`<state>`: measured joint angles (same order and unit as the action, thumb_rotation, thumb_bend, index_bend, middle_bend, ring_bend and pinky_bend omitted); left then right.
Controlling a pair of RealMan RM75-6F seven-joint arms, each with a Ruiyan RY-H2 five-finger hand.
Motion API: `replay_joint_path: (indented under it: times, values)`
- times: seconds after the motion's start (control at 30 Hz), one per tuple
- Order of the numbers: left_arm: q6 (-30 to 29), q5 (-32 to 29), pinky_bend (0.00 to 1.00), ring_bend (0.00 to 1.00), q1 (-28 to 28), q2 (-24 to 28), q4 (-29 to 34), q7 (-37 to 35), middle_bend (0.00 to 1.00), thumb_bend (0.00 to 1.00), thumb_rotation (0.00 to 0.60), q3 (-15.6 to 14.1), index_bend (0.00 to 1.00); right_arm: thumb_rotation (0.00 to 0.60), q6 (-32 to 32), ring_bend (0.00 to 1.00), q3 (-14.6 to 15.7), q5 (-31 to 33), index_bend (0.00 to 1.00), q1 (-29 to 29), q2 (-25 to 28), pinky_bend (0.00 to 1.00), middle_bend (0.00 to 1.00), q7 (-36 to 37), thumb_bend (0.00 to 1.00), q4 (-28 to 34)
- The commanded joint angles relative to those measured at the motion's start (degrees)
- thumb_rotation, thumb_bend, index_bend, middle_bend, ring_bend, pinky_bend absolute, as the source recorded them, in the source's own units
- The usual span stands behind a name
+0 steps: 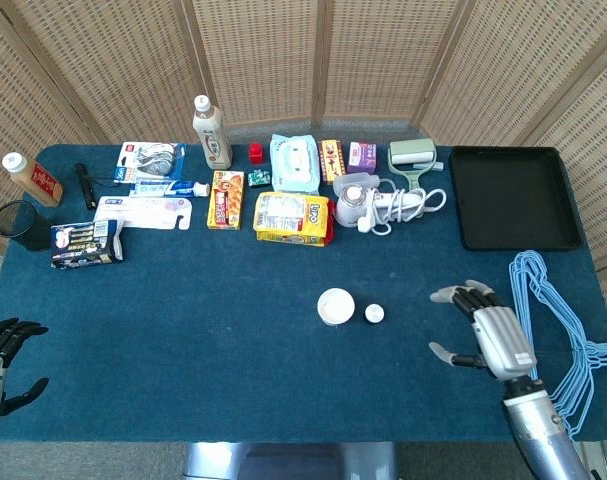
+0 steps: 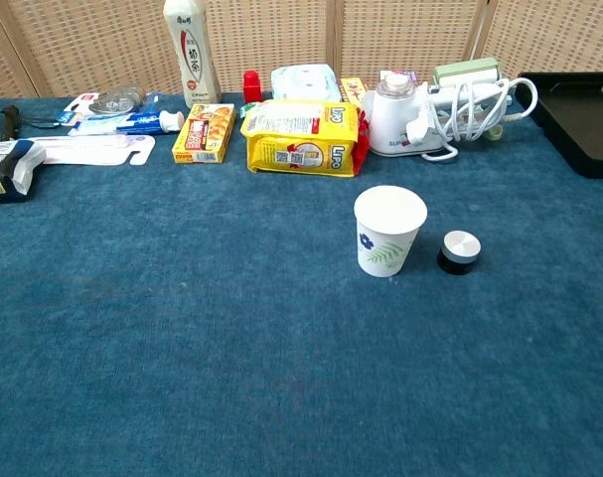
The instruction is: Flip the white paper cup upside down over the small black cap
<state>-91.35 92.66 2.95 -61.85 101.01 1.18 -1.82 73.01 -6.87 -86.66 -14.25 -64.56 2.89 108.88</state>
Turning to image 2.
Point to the white floral paper cup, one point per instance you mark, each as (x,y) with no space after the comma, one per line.
(388,233)

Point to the black jar silver lid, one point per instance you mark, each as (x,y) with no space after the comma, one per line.
(459,248)

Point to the black tray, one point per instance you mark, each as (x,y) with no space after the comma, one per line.
(574,124)

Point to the purple packet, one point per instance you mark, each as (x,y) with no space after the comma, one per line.
(411,75)

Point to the wicker folding screen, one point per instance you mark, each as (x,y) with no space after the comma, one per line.
(405,35)

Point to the small yellow red box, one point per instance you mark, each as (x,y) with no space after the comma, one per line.
(353,90)

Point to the light blue wet wipes pack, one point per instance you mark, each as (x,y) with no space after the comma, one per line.
(306,82)

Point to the yellow Lipo snack bag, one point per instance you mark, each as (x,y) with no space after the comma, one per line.
(301,139)

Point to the small red plastic object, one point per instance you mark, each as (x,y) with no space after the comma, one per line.
(252,89)

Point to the small green packet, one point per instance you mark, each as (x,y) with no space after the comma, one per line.
(247,110)

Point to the yellow snack box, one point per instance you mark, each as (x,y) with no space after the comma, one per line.
(204,134)

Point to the cream milk tea bottle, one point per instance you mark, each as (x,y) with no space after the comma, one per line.
(192,59)

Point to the blue table cloth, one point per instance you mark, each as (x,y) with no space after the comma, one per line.
(206,323)

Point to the blue white toothpaste tube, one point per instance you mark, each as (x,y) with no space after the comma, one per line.
(127,123)

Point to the clear blister pack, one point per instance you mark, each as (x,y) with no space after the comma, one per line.
(109,102)

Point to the white pink toothbrush package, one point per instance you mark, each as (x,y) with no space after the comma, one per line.
(92,149)

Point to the dark snack bag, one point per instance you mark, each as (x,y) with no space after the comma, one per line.
(3,169)

